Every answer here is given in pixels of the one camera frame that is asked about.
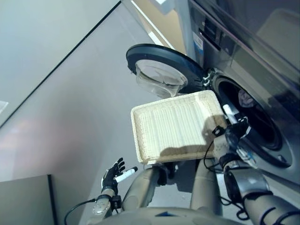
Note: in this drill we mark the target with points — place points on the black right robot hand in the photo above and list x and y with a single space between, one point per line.
236 127

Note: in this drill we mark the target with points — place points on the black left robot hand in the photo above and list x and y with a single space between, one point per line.
112 174

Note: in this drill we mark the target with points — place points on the white cloth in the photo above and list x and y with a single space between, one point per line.
245 98

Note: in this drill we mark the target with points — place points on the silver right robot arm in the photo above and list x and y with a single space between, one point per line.
243 178

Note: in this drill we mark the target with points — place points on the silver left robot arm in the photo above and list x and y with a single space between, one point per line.
103 206

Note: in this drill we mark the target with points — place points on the dark grey washing machine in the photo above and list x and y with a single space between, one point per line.
246 82

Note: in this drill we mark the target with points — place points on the silver left robot leg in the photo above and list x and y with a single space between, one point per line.
143 185

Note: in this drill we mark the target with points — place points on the silver robot leg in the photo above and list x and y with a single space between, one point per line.
206 182
143 185

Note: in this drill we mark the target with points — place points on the silver right robot leg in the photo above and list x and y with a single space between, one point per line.
206 182

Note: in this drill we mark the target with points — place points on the silver robot torso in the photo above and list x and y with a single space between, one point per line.
164 216

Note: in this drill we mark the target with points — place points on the cream woven tray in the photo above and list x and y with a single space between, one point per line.
168 131

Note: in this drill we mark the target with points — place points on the grey board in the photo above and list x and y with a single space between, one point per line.
23 199

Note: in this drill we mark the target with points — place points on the round glass washer door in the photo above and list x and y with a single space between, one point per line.
161 61

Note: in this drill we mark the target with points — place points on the white tall cabinet panel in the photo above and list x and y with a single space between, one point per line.
185 28

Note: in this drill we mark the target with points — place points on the white counter cabinet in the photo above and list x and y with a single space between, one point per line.
159 18

